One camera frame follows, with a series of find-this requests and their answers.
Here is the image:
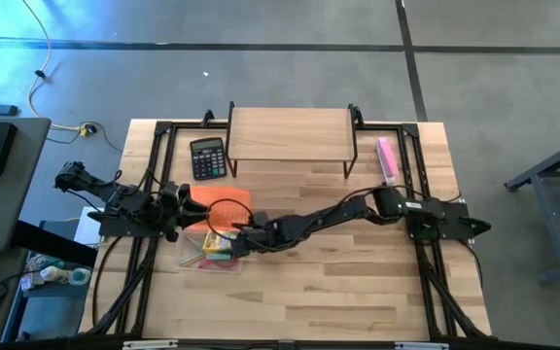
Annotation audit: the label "black metal table frame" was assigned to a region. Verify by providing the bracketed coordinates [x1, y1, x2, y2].
[78, 119, 493, 341]

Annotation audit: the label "grey metal cart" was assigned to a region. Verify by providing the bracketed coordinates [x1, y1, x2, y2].
[504, 133, 560, 284]

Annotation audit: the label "yellow floor cable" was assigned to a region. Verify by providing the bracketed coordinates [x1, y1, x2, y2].
[19, 0, 89, 133]

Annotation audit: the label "crayon box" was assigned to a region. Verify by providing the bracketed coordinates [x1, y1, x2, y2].
[200, 229, 238, 260]

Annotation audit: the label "pink eraser block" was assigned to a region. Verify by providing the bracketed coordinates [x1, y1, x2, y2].
[375, 136, 402, 185]

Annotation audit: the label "black calculator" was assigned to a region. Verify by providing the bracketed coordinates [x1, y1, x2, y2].
[189, 136, 228, 182]

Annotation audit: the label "silver metal bracket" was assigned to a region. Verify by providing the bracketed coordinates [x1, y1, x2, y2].
[122, 339, 179, 350]
[395, 341, 450, 350]

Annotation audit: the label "wooden riser shelf black legs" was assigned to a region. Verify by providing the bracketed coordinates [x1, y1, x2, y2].
[225, 100, 365, 180]

